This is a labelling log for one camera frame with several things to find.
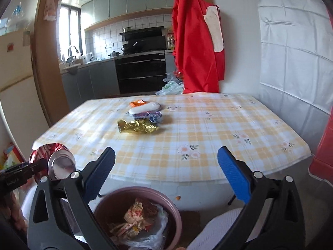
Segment white wall sheet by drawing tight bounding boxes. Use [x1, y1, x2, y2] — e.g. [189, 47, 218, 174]
[251, 0, 333, 147]

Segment paper note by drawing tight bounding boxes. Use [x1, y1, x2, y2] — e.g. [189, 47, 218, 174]
[44, 0, 57, 21]

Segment maroon trash bin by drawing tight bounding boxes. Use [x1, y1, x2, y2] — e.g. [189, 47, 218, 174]
[94, 186, 183, 250]

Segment cream refrigerator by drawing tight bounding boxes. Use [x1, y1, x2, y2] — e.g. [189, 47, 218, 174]
[0, 30, 51, 168]

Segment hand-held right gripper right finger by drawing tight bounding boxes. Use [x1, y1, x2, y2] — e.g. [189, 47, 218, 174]
[216, 146, 306, 250]

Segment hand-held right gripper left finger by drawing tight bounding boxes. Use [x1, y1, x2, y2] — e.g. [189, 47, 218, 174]
[27, 147, 117, 250]

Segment pile of plastic bags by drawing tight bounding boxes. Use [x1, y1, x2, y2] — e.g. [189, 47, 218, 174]
[155, 71, 185, 96]

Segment gold foil wrapper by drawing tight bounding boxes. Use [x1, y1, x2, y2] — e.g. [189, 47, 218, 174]
[117, 118, 161, 135]

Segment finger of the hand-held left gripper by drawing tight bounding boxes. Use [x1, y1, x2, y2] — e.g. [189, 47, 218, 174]
[16, 158, 49, 179]

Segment white snack packet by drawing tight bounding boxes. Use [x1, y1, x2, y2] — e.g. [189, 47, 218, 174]
[129, 102, 161, 115]

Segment metal kitchen faucet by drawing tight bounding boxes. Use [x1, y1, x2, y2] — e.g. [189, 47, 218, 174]
[67, 45, 80, 61]

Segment black range hood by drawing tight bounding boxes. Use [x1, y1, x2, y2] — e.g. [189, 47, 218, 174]
[119, 27, 168, 52]

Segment red cloth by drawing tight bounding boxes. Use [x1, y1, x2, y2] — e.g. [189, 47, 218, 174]
[308, 125, 333, 186]

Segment person's white trouser leg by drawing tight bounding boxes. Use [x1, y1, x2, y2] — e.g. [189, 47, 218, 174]
[187, 208, 251, 250]

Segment yellow checked floral tablecloth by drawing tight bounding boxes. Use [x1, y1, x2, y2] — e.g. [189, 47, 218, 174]
[32, 92, 312, 186]

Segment colourful packaging bag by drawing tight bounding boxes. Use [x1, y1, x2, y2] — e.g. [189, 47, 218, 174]
[1, 142, 25, 171]

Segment grey kitchen cabinets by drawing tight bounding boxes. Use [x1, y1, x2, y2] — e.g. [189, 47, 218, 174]
[61, 59, 120, 105]

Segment flower print plastic bag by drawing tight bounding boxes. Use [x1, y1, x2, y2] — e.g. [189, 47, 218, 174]
[122, 205, 169, 250]

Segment red drink can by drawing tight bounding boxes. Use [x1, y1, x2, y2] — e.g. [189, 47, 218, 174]
[29, 143, 77, 181]

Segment pale green wall cabinets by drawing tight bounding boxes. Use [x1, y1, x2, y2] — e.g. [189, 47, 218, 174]
[81, 0, 178, 26]

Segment clear plastic bags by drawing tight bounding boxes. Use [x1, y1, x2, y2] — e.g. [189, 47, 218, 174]
[0, 2, 30, 36]

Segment crumpled printed wrappers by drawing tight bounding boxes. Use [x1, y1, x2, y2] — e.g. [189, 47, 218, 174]
[107, 198, 158, 240]

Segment black built-in oven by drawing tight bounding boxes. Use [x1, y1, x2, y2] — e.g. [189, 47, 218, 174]
[114, 51, 167, 95]

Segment kitchen window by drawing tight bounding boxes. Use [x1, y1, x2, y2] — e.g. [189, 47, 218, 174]
[58, 4, 84, 58]

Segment wooden door frame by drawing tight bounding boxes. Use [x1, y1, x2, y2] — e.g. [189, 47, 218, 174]
[32, 0, 71, 129]

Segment red apron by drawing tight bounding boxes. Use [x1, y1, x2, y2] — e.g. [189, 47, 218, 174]
[172, 0, 226, 95]

